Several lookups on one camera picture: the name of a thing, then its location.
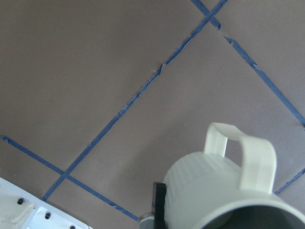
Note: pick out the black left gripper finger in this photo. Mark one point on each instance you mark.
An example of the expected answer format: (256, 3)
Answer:
(158, 203)

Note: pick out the white ribbed cup with handle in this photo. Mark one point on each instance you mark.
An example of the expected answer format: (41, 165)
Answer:
(229, 185)

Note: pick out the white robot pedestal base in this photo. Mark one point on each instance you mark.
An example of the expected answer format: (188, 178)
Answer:
(22, 210)

